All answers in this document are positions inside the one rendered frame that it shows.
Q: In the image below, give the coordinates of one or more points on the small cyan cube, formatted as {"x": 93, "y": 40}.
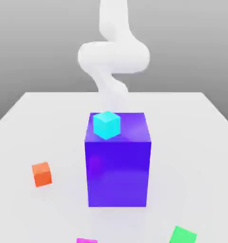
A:
{"x": 106, "y": 125}

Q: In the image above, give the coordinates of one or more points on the small orange cube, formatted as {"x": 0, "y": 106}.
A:
{"x": 42, "y": 175}

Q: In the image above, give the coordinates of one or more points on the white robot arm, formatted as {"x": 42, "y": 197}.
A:
{"x": 113, "y": 55}

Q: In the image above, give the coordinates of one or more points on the small green cube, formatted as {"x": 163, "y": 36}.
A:
{"x": 183, "y": 235}

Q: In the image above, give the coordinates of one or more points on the large purple box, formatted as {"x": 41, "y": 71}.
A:
{"x": 117, "y": 170}

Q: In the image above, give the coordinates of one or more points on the small magenta cube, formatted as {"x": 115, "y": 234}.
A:
{"x": 86, "y": 241}

